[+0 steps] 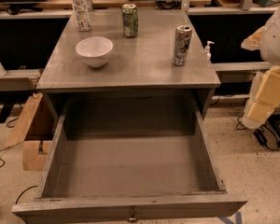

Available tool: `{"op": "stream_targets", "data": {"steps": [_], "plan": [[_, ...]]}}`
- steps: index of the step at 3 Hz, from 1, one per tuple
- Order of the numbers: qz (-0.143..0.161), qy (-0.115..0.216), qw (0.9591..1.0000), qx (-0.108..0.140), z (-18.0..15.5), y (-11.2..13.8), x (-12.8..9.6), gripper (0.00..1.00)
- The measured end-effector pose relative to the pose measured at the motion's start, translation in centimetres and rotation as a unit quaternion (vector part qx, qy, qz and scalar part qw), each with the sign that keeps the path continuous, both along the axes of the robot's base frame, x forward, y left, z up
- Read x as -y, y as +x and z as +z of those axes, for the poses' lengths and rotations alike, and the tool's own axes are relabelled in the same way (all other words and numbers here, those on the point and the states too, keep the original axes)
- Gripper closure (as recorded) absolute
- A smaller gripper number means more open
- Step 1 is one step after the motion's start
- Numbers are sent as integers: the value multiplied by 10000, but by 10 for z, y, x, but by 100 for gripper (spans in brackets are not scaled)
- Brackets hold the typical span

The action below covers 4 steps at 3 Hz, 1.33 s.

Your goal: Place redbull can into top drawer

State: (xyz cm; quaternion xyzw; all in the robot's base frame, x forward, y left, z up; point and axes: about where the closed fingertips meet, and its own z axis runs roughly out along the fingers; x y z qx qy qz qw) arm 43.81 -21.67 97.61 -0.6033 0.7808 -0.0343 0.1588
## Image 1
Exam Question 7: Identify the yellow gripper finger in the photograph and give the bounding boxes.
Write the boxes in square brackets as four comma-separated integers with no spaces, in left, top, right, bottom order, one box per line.
[254,65,280,106]
[246,102,274,122]

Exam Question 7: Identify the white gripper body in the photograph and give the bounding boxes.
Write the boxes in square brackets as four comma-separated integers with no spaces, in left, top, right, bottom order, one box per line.
[242,72,274,129]

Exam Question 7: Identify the silver redbull can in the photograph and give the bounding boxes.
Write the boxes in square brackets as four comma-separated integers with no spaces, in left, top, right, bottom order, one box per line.
[172,24,192,66]

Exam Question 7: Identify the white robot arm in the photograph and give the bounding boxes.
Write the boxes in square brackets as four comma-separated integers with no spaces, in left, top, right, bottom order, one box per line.
[241,7,280,129]

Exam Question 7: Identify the green soda can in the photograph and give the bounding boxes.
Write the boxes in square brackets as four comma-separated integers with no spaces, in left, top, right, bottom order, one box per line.
[121,4,138,37]

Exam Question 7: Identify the open grey top drawer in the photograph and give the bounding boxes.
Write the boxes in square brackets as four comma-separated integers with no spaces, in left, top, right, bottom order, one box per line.
[12,91,247,224]

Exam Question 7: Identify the brass drawer knob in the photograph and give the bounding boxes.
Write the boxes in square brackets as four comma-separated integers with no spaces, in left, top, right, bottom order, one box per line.
[127,210,138,224]

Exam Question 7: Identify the white pump dispenser bottle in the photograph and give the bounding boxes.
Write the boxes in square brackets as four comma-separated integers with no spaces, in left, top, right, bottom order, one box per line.
[204,41,215,61]

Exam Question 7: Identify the grey wooden cabinet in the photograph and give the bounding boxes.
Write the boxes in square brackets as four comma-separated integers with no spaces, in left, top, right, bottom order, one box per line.
[37,8,220,114]

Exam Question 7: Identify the white ceramic bowl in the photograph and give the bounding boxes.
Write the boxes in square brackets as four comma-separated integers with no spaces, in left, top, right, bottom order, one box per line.
[76,36,113,68]

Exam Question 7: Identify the clear plastic water bottle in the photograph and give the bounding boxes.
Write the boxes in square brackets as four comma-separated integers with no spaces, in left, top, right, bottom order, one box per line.
[71,0,91,32]

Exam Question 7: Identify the wooden block stand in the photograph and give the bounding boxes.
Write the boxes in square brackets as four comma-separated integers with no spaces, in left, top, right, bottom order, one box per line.
[5,93,54,172]

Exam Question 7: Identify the black power adapter cable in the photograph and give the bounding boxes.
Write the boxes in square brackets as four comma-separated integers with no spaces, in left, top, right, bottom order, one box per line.
[235,115,280,152]

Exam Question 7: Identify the black cable on floor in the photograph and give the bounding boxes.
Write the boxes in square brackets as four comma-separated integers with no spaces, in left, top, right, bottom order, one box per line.
[0,117,22,171]

